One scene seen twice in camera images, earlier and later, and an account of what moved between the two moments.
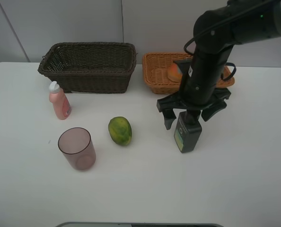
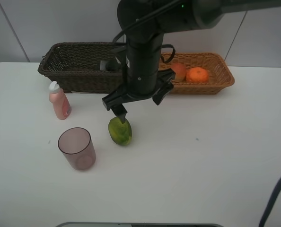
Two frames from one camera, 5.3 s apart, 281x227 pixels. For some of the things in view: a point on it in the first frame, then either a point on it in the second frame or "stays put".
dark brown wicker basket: (90, 67) stays put
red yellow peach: (174, 73) stays put
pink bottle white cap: (61, 103) stays put
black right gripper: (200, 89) to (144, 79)
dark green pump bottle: (188, 130) to (111, 65)
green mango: (120, 130) stays put
